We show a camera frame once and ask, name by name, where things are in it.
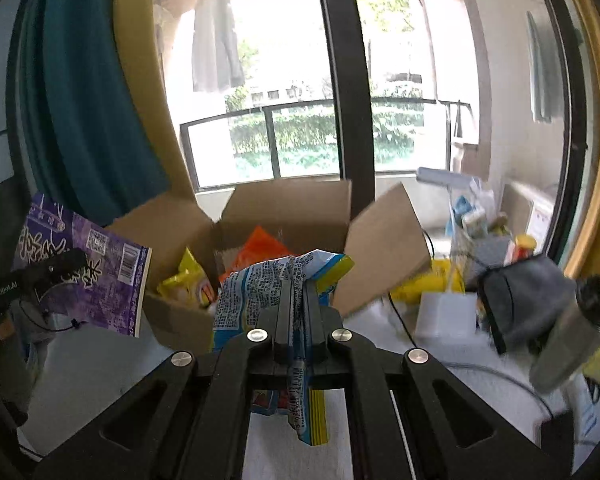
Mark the steel thermos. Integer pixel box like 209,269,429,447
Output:
529,275,600,393

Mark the orange snack packet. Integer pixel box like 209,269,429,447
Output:
219,226,295,286

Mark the white basket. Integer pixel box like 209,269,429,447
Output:
447,187,511,261

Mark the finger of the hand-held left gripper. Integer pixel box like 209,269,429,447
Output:
17,249,88,303

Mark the beige storage box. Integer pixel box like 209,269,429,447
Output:
502,180,556,251

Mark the cardboard box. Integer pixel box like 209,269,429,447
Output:
105,179,433,356

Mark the blue yellow snack packet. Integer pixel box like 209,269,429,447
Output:
212,247,356,447

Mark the hanging light blue towel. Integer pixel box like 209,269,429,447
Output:
525,10,553,123

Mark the teal curtain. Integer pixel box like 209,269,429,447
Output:
17,0,171,228

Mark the hanging grey garment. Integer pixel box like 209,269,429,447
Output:
191,0,246,93

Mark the yellow chip packet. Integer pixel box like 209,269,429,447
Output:
156,247,216,309

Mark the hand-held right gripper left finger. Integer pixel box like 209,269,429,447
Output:
32,285,293,480

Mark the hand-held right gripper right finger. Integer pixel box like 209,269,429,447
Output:
302,285,571,480

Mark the black cable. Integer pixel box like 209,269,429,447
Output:
387,230,556,421

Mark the grey cloth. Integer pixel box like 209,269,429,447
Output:
477,252,578,356

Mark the balcony railing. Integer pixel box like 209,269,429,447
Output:
180,99,473,192

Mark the purple snack packet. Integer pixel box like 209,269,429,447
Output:
12,192,153,338

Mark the yellow red canister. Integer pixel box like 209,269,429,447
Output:
512,234,537,261

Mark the white desk lamp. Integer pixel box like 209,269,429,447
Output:
414,166,478,341

